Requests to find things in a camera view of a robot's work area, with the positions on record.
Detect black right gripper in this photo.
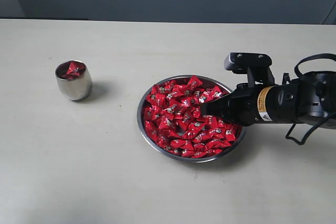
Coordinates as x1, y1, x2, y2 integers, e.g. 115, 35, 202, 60
200, 83, 263, 126

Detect stainless steel plate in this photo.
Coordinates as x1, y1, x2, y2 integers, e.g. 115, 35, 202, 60
137, 74, 247, 163

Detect red candy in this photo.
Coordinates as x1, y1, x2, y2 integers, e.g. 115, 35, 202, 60
57, 61, 86, 80

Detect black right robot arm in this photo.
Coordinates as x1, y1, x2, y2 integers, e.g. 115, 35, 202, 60
201, 71, 335, 129

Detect stainless steel cup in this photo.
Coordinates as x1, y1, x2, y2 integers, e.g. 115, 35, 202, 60
55, 60, 93, 101

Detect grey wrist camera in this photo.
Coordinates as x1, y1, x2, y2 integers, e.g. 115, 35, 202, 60
224, 52, 275, 88

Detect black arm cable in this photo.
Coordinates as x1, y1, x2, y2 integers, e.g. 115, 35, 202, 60
285, 112, 336, 146

